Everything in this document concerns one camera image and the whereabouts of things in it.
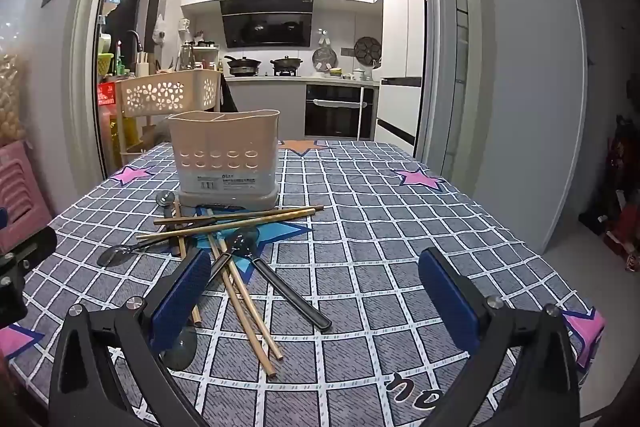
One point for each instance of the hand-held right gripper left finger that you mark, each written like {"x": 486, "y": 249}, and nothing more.
{"x": 180, "y": 302}

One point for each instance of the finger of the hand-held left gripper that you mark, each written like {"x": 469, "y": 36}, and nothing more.
{"x": 30, "y": 244}
{"x": 3, "y": 218}

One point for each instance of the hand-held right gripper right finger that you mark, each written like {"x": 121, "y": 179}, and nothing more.
{"x": 450, "y": 302}

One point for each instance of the wooden chopstick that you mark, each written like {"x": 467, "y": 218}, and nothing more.
{"x": 181, "y": 242}
{"x": 265, "y": 359}
{"x": 280, "y": 212}
{"x": 165, "y": 233}

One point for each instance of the beige plastic utensil holder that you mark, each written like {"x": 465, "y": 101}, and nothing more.
{"x": 225, "y": 147}

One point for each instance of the pink plastic stool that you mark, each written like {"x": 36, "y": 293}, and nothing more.
{"x": 20, "y": 187}

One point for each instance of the checkered star tablecloth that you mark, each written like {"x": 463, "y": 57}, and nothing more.
{"x": 390, "y": 257}

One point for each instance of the clear bag of beige beans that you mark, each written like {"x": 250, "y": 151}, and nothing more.
{"x": 10, "y": 97}

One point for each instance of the red carton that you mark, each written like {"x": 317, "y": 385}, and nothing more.
{"x": 106, "y": 94}

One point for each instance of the green plastic basket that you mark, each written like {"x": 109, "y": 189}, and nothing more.
{"x": 105, "y": 64}

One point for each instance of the green bottle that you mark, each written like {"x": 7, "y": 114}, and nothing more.
{"x": 119, "y": 62}

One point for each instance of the beige perforated storage cart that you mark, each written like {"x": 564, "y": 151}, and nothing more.
{"x": 165, "y": 92}

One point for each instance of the black built-in oven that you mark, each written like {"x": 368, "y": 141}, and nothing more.
{"x": 332, "y": 114}

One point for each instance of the black kitchen faucet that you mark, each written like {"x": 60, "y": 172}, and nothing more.
{"x": 134, "y": 38}

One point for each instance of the black wok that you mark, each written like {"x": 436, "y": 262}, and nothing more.
{"x": 243, "y": 66}

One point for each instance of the small white pot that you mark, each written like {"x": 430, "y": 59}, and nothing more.
{"x": 358, "y": 74}

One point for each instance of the seasoning rack with bottles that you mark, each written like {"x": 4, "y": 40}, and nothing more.
{"x": 200, "y": 57}

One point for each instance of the white refrigerator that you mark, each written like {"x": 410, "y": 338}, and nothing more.
{"x": 400, "y": 57}

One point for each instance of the black cooking pot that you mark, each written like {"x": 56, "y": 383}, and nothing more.
{"x": 286, "y": 64}

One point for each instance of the dark round hanging pan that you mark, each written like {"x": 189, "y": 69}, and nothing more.
{"x": 367, "y": 51}

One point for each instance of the round grey hanging lid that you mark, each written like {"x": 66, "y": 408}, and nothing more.
{"x": 324, "y": 59}

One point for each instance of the black range hood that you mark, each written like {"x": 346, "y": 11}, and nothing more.
{"x": 267, "y": 27}

